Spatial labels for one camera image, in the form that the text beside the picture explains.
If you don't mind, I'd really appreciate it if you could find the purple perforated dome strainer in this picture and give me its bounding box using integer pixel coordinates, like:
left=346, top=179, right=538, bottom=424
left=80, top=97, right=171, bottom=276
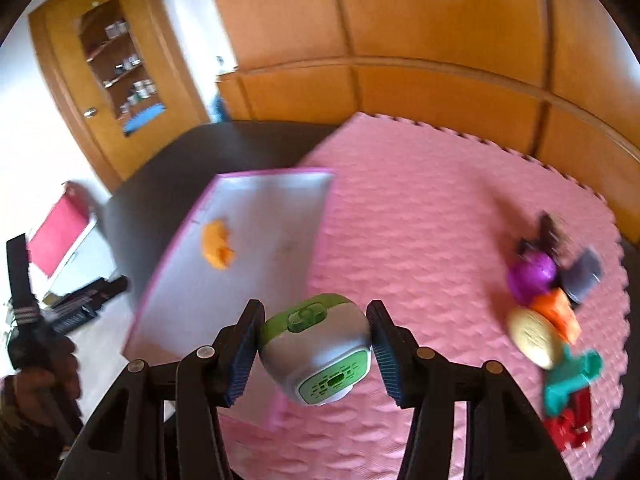
left=506, top=250, right=558, bottom=307

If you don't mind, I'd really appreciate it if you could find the orange plastic curved piece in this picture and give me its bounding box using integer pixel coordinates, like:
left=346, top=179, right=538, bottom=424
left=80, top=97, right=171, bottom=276
left=201, top=219, right=235, bottom=271

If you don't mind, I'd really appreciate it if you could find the white green plug-in device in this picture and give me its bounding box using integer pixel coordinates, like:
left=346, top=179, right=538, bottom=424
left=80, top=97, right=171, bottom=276
left=259, top=294, right=371, bottom=406

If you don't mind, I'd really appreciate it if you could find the person's left hand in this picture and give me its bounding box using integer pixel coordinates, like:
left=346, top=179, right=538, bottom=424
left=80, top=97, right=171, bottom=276
left=1, top=337, right=81, bottom=465

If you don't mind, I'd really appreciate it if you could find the red puzzle-shaped piece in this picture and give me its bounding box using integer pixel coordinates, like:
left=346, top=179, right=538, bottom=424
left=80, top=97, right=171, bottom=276
left=544, top=408, right=592, bottom=452

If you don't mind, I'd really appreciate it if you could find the red metallic cylinder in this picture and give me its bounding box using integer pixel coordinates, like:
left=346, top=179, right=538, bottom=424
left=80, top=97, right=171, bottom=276
left=570, top=386, right=592, bottom=436

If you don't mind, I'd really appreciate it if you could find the red cushioned chair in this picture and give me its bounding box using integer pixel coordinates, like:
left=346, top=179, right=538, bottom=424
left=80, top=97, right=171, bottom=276
left=28, top=181, right=96, bottom=278

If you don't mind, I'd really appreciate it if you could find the teal plastic T-shaped piece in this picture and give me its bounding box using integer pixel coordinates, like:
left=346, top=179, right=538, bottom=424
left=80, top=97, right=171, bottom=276
left=544, top=344, right=604, bottom=417

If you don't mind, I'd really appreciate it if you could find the orange perforated block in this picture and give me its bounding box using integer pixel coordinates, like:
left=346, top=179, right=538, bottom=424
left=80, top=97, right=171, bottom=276
left=529, top=288, right=582, bottom=344

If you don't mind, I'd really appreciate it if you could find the grey black cylindrical cap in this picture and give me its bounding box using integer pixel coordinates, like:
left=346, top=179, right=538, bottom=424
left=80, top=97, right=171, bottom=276
left=560, top=248, right=603, bottom=304

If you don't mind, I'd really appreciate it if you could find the pink foam puzzle mat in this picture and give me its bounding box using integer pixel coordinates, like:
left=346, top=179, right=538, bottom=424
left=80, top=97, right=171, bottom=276
left=222, top=114, right=629, bottom=479

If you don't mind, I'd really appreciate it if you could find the pink-rimmed white tray box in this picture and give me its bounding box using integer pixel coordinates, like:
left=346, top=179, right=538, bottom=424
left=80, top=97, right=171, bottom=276
left=122, top=167, right=335, bottom=432

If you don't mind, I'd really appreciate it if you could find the wooden glass door cabinet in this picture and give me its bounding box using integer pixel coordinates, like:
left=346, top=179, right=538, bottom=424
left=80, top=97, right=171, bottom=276
left=28, top=0, right=208, bottom=190

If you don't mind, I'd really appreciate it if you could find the wooden wall cabinet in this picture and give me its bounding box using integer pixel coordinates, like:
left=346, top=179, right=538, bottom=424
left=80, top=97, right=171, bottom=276
left=214, top=0, right=639, bottom=242

